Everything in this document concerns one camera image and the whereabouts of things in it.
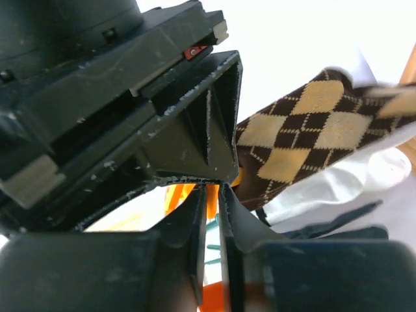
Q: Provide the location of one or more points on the white black striped sock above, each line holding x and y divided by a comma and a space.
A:
373, 171

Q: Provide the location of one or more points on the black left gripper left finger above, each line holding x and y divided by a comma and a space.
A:
101, 271

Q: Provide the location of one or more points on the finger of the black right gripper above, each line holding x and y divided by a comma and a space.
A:
192, 137

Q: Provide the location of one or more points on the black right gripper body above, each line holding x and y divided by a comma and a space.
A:
77, 80

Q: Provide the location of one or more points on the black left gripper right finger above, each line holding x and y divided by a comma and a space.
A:
263, 272

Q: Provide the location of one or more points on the orange clothes peg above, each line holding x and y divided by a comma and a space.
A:
181, 263

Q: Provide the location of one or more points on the brown argyle sock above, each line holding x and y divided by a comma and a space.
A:
313, 127

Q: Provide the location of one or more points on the black sock on hanger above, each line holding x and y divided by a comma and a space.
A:
326, 230

